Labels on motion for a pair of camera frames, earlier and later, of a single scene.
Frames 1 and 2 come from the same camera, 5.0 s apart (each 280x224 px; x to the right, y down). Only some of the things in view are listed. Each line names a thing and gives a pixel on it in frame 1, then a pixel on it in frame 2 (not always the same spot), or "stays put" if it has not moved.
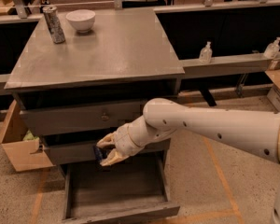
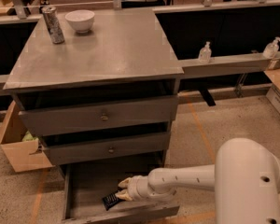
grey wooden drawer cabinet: x=83 y=74 stays put
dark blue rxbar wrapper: x=100 y=153 → x=110 y=201
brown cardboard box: x=24 y=153 stays put
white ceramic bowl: x=82 y=21 stays put
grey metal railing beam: x=195 y=68 stays put
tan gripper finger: x=113 y=157 → x=124 y=194
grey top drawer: x=35 y=122 stays put
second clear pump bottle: x=272 y=50 stays put
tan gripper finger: x=110 y=139 → x=125 y=183
